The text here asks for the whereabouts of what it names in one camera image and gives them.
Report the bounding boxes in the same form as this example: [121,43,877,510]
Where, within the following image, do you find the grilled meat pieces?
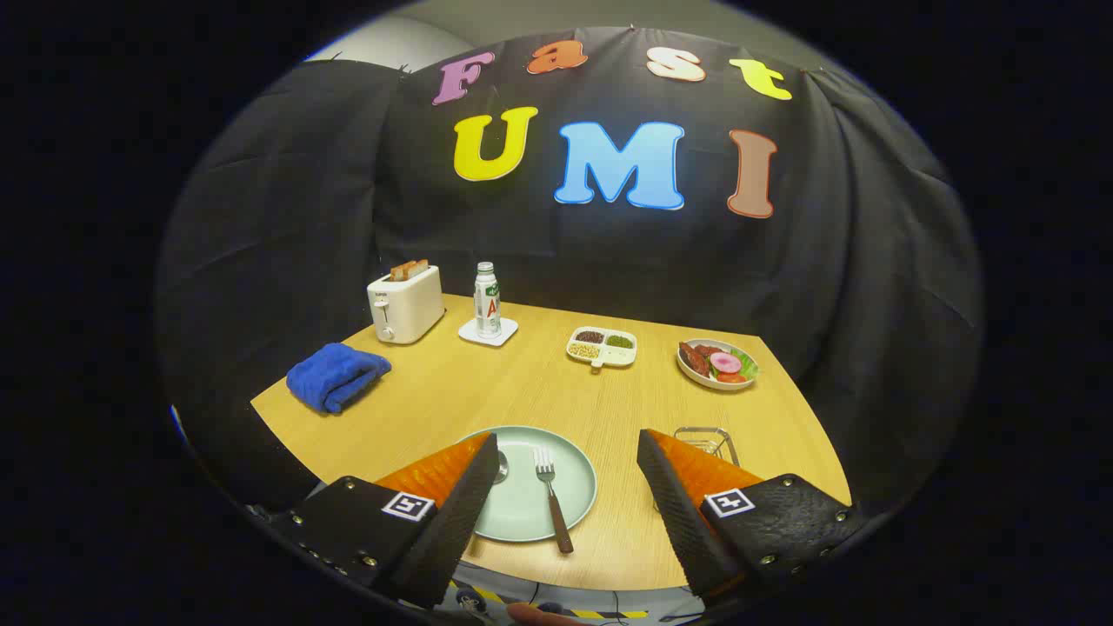
[679,342,723,377]

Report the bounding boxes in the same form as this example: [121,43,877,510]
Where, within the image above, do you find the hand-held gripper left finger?
[265,432,503,609]

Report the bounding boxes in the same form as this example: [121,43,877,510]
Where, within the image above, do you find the white drink bottle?
[473,262,503,339]

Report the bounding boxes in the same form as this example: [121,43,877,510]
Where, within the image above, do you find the pale green plate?
[452,425,599,543]

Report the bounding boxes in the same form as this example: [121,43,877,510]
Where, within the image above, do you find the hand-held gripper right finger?
[636,428,866,601]

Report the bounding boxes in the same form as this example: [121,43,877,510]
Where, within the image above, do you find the white divided dish with grains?
[566,326,638,373]

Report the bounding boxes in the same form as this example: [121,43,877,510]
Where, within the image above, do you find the metal wire basket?
[674,426,740,468]

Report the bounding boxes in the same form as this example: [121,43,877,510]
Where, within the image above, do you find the white toaster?
[367,265,446,345]

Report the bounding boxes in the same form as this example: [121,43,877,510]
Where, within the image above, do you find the white square coaster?
[458,316,519,348]

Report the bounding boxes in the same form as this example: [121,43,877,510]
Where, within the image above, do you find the black backdrop cloth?
[157,26,983,523]

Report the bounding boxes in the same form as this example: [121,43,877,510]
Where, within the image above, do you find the fork with brown handle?
[533,446,575,555]

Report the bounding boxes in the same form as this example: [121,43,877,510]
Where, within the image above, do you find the blue folded towel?
[286,343,392,414]

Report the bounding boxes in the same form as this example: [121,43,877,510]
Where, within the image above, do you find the white plate of food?
[676,338,760,392]

